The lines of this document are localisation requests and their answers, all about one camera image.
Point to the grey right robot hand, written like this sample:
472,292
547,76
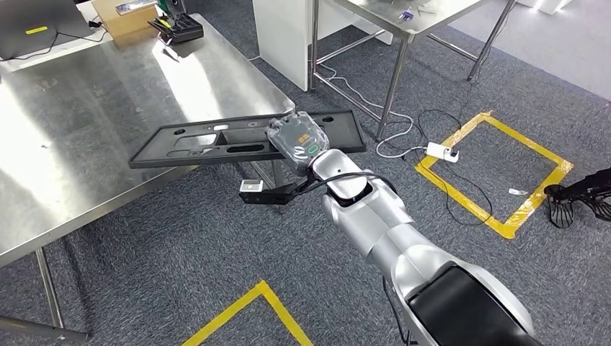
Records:
298,141

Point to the brown cardboard box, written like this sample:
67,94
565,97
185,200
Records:
124,28

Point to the black tool tray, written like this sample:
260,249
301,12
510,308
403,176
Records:
184,31

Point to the white paper scrap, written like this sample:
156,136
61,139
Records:
518,192

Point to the white partition panel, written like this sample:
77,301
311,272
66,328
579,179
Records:
281,43

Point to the white power strip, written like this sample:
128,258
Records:
439,150

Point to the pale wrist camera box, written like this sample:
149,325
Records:
251,186

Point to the stainless steel table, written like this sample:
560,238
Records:
372,14

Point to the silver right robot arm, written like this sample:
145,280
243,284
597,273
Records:
372,219

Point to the stainless steel workbench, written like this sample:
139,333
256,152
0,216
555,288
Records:
95,119

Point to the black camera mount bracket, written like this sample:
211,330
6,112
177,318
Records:
267,197

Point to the yellow floor tape square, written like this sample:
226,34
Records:
229,313

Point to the black humanoid robot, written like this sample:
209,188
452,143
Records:
587,196

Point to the white board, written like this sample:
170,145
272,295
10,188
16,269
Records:
76,45

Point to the small blue gadget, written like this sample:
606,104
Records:
405,16

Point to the long black plastic part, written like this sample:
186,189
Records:
157,155

